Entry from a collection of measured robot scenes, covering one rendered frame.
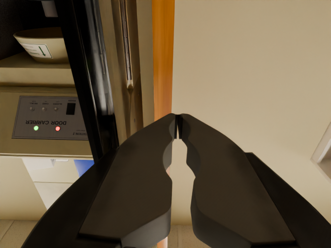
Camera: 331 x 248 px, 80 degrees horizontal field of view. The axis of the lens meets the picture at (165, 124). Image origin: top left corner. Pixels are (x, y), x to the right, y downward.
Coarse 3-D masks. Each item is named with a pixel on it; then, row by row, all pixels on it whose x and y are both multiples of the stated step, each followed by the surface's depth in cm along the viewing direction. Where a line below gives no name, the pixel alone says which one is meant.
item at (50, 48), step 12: (24, 36) 45; (36, 36) 49; (48, 36) 51; (60, 36) 52; (24, 48) 42; (36, 48) 40; (48, 48) 40; (60, 48) 40; (36, 60) 44; (48, 60) 42; (60, 60) 42
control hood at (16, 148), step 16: (0, 96) 40; (16, 96) 40; (0, 112) 39; (16, 112) 39; (0, 128) 38; (0, 144) 38; (16, 144) 38; (32, 144) 38; (48, 144) 38; (64, 144) 38; (80, 144) 38
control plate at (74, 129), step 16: (32, 96) 40; (48, 96) 40; (64, 96) 40; (32, 112) 39; (48, 112) 39; (64, 112) 39; (80, 112) 39; (16, 128) 38; (32, 128) 38; (48, 128) 38; (64, 128) 38; (80, 128) 38
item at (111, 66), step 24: (72, 0) 6; (96, 0) 6; (120, 0) 25; (96, 24) 7; (120, 24) 20; (96, 48) 7; (120, 48) 17; (96, 72) 8; (120, 72) 14; (96, 96) 8; (120, 96) 13; (120, 120) 11; (120, 144) 10
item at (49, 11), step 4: (32, 0) 39; (36, 0) 39; (40, 0) 39; (44, 0) 39; (48, 0) 39; (52, 0) 39; (44, 4) 41; (48, 4) 41; (52, 4) 41; (44, 8) 41; (48, 8) 41; (52, 8) 42; (44, 12) 42; (48, 12) 42; (52, 12) 42; (56, 12) 42; (48, 16) 42; (52, 16) 42; (56, 16) 43
